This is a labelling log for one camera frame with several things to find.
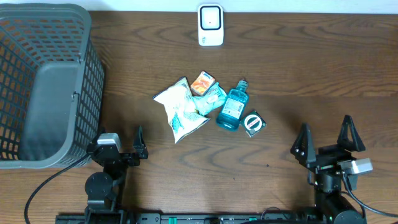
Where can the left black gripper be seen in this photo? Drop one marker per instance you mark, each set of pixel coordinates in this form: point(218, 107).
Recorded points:
point(133, 159)

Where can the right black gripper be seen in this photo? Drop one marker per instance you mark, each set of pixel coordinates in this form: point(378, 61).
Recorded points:
point(326, 161)

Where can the cream snack bag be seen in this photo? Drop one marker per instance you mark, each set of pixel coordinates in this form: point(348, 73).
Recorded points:
point(182, 114)

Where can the dark green round-logo packet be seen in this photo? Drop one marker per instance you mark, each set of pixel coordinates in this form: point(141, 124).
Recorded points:
point(253, 123)

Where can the small orange box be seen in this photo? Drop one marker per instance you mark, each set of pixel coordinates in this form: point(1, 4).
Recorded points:
point(202, 83)

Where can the teal Listerine mouthwash bottle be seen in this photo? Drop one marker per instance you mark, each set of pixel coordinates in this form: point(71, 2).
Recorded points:
point(232, 111)

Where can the teal wet wipes packet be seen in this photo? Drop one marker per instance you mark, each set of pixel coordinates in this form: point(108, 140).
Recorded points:
point(213, 99)

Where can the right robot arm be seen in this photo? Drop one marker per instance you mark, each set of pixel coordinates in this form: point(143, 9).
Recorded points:
point(329, 199)

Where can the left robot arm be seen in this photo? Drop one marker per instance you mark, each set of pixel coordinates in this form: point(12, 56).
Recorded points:
point(105, 189)

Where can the white barcode scanner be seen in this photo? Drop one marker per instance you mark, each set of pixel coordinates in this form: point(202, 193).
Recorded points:
point(210, 25)

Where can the grey plastic mesh basket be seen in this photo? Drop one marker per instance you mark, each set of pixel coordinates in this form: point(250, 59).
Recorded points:
point(52, 84)

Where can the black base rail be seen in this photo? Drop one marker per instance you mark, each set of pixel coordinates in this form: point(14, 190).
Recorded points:
point(155, 218)

